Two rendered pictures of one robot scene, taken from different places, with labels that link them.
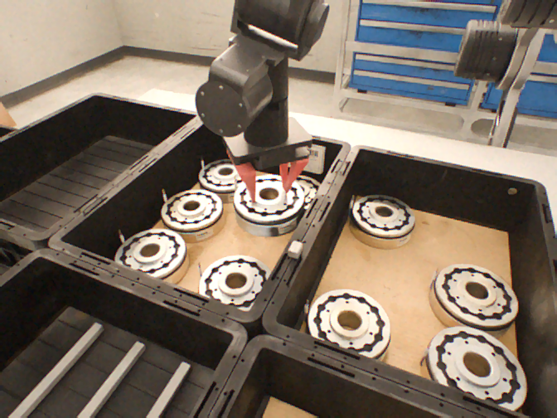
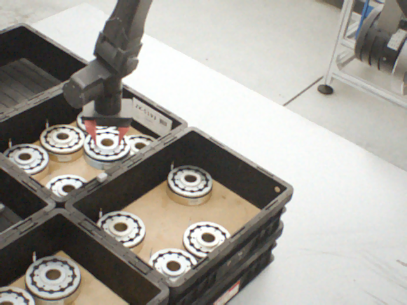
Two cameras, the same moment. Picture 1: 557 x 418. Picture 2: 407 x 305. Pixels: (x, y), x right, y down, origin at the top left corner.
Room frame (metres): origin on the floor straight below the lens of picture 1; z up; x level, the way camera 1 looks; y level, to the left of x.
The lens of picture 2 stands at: (-0.73, -0.42, 1.92)
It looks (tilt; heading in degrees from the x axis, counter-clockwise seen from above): 38 degrees down; 11
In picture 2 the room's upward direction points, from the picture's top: 9 degrees clockwise
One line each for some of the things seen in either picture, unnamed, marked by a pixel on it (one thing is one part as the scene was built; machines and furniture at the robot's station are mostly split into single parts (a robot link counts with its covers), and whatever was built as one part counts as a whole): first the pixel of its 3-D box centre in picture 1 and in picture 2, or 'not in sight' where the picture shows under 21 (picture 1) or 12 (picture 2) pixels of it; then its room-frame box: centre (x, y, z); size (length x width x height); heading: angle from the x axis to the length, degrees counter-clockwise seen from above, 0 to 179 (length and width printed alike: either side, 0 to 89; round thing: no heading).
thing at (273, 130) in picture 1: (265, 122); (107, 100); (0.41, 0.02, 1.05); 0.10 x 0.07 x 0.07; 112
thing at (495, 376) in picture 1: (477, 365); (173, 266); (0.20, -0.22, 0.86); 0.05 x 0.05 x 0.01
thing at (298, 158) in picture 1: (275, 167); (112, 127); (0.42, 0.01, 0.98); 0.07 x 0.07 x 0.09; 22
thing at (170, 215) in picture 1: (191, 209); (62, 138); (0.48, 0.15, 0.86); 0.10 x 0.10 x 0.01
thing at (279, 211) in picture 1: (268, 197); (107, 145); (0.42, 0.02, 0.93); 0.10 x 0.10 x 0.01
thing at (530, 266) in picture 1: (418, 272); (180, 218); (0.33, -0.19, 0.87); 0.40 x 0.30 x 0.11; 157
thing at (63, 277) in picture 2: not in sight; (53, 275); (0.09, -0.02, 0.86); 0.05 x 0.05 x 0.01
